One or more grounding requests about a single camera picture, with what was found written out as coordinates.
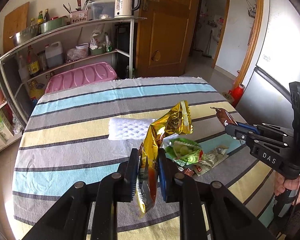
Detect red plastic dustpan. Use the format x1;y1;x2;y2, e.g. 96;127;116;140
229;84;245;107

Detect pink plastic tray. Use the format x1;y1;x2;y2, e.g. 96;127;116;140
45;62;117;94

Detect soy sauce bottle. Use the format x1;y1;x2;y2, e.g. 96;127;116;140
27;46;40;77

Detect wooden door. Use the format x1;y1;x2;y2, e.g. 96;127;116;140
136;0;199;77

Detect pink utensil basket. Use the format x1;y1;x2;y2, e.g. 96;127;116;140
70;10;89;24

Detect metal kitchen shelf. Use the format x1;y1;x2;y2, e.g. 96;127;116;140
0;16;137;151

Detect green basin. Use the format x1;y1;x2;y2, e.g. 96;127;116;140
40;16;68;34

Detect right hand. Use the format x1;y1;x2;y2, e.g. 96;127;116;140
274;172;300;205

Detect clear plastic storage box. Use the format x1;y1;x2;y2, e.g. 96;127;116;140
91;1;115;20

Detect striped tablecloth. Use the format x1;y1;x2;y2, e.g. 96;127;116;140
12;77;274;239

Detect wooden cutting board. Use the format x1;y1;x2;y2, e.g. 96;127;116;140
2;2;30;53

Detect silver refrigerator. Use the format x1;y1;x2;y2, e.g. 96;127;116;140
236;0;300;128

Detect gold yellow snack bag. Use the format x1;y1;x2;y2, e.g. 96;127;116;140
136;100;193;215

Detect green snack bag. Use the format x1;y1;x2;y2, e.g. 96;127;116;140
165;138;204;167

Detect steel bowl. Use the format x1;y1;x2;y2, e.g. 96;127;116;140
10;25;40;47

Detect white oil jug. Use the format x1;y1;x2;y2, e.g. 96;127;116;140
45;41;64;68

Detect white paper roll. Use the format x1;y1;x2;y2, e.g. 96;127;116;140
222;92;234;104

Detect beige printed wrapper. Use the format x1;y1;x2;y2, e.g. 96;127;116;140
193;145;229;176

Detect brown snack wrapper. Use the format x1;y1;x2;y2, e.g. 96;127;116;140
210;107;238;127

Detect white electric kettle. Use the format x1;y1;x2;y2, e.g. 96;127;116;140
114;0;141;18

